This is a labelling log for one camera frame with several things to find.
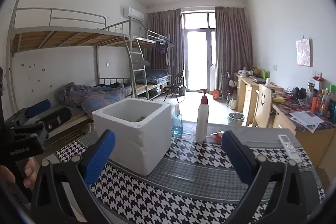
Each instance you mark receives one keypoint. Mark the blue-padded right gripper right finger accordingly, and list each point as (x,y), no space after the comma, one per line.
(240,156)

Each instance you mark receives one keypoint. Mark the white remote control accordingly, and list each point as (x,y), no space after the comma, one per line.
(289,148)

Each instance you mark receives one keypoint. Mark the grey sock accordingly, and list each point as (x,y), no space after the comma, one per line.
(140,118)

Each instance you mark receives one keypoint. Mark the metal bunk bed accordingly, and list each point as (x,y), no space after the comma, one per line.
(47,48)

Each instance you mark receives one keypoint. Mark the orange bottle on floor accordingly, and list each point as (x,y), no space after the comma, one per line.
(216,94)

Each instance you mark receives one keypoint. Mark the red plastic wrapper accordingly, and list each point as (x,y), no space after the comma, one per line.
(217,135)

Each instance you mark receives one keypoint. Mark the houndstooth table cloth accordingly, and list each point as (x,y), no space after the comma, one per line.
(193,183)

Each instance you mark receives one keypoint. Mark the black folding chair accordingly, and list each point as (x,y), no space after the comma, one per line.
(174,88)

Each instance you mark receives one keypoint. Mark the wooden desk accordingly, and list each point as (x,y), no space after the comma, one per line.
(314,143)

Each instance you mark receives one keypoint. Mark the toiletry bottles cluster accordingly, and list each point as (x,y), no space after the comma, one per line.
(321,99)

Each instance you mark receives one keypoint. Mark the blue patterned blanket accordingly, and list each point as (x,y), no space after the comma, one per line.
(92,98)

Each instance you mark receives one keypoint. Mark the brown curtain right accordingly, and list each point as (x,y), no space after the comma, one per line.
(233,42)

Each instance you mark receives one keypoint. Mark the round basin on floor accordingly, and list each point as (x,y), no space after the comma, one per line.
(235,119)

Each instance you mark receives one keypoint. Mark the white air conditioner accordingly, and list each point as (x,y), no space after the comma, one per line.
(133,13)

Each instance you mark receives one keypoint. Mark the wooden smiley chair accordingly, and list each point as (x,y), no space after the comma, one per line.
(263,107)

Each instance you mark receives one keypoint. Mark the person's left hand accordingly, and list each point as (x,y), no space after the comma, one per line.
(30,171)

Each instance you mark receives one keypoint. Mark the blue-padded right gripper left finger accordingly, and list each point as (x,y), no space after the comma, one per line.
(97,155)

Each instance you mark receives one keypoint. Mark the wall picture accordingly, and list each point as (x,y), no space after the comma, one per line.
(303,52)

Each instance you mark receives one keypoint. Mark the white styrofoam box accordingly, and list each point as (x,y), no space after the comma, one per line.
(140,146)

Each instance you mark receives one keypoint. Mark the papers on desk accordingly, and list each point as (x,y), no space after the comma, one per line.
(307,119)

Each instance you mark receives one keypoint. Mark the blue spray bottle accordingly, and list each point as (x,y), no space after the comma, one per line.
(177,122)

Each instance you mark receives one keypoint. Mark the white lotion pump bottle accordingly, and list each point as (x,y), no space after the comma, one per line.
(202,121)

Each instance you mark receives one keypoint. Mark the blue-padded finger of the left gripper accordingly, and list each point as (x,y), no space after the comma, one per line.
(38,108)

